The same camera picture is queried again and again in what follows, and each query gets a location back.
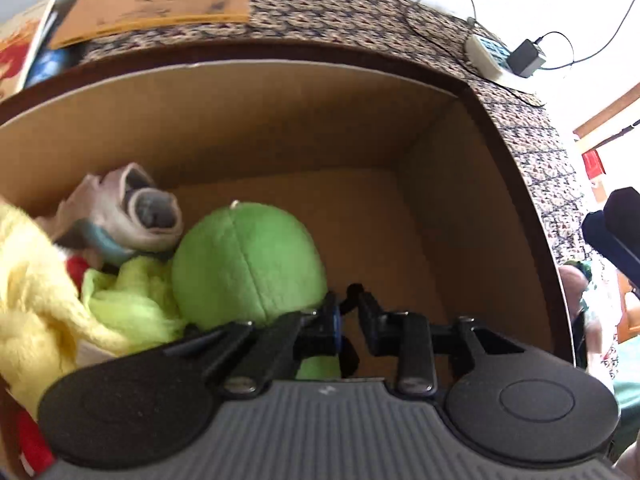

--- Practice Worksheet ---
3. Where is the white power strip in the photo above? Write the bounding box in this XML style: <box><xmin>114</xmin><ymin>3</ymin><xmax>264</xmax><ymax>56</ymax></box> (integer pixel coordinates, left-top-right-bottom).
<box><xmin>464</xmin><ymin>34</ymin><xmax>512</xmax><ymax>81</ymax></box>

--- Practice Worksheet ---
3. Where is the black power cable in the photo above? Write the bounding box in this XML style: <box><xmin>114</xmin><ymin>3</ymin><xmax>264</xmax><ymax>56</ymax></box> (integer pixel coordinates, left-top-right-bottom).
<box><xmin>401</xmin><ymin>0</ymin><xmax>547</xmax><ymax>109</ymax></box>

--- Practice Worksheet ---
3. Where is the brown cardboard box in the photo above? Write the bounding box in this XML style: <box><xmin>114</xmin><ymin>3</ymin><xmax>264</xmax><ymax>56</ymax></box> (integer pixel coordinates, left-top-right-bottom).
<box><xmin>0</xmin><ymin>39</ymin><xmax>576</xmax><ymax>480</ymax></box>

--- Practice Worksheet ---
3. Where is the patterned floral rug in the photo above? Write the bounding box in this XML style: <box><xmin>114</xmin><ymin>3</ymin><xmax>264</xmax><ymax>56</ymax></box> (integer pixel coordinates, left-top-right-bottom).
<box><xmin>81</xmin><ymin>0</ymin><xmax>593</xmax><ymax>263</ymax></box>

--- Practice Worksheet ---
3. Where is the red yellow picture book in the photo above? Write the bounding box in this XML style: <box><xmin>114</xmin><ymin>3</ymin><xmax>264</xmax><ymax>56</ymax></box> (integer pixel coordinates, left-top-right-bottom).
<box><xmin>0</xmin><ymin>0</ymin><xmax>55</xmax><ymax>101</ymax></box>

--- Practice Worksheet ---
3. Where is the grey white sock bundle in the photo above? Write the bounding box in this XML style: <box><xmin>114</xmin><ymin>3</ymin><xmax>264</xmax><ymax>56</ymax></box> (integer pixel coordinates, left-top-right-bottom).
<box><xmin>36</xmin><ymin>162</ymin><xmax>183</xmax><ymax>269</ymax></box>

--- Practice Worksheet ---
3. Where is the red box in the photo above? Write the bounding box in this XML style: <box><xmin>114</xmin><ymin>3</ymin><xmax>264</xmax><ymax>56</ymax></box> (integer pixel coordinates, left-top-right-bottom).
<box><xmin>582</xmin><ymin>150</ymin><xmax>605</xmax><ymax>180</ymax></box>

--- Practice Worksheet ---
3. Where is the lime green yarn ball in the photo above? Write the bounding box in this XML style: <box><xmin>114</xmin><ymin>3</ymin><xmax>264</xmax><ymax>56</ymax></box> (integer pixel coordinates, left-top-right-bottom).
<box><xmin>80</xmin><ymin>256</ymin><xmax>186</xmax><ymax>351</ymax></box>

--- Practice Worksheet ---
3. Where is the black power adapter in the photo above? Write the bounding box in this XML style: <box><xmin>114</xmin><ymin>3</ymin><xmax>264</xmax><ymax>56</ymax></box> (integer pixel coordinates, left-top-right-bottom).
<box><xmin>506</xmin><ymin>39</ymin><xmax>546</xmax><ymax>78</ymax></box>

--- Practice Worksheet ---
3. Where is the green plush toy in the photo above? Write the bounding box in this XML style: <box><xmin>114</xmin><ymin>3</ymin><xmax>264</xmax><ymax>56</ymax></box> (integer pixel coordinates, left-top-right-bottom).
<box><xmin>170</xmin><ymin>199</ymin><xmax>344</xmax><ymax>380</ymax></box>

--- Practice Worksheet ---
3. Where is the red fabric item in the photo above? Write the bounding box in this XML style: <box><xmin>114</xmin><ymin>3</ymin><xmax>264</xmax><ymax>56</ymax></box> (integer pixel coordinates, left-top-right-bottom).
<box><xmin>65</xmin><ymin>256</ymin><xmax>90</xmax><ymax>292</ymax></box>

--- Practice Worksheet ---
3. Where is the yellow fleece blanket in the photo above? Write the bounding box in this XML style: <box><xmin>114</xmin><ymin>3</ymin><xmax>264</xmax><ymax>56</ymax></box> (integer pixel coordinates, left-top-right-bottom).
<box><xmin>1</xmin><ymin>202</ymin><xmax>131</xmax><ymax>417</ymax></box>

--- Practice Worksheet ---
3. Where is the wooden door frame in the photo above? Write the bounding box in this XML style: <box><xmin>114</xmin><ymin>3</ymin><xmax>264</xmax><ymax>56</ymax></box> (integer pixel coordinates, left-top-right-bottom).
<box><xmin>573</xmin><ymin>84</ymin><xmax>640</xmax><ymax>140</ymax></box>

